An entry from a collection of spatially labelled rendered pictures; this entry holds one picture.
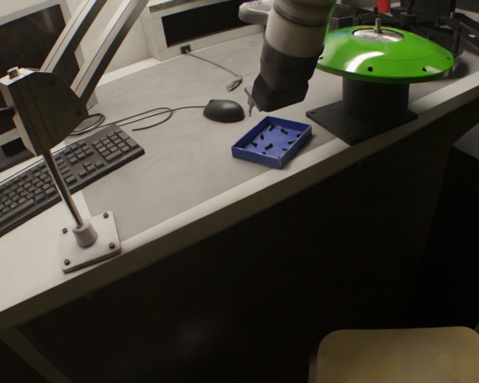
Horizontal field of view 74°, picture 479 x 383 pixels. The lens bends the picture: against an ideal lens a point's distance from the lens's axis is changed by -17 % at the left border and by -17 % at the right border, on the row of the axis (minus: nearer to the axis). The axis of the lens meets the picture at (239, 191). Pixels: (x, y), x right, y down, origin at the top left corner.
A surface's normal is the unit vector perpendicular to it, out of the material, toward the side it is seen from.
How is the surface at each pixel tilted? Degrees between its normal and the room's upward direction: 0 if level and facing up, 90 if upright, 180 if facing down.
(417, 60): 23
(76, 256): 0
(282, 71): 108
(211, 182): 0
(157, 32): 90
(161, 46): 90
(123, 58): 90
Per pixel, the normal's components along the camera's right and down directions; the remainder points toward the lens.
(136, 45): 0.50, 0.49
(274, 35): -0.83, 0.45
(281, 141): -0.12, -0.78
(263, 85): -0.79, 0.20
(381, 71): -0.23, -0.45
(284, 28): -0.55, 0.62
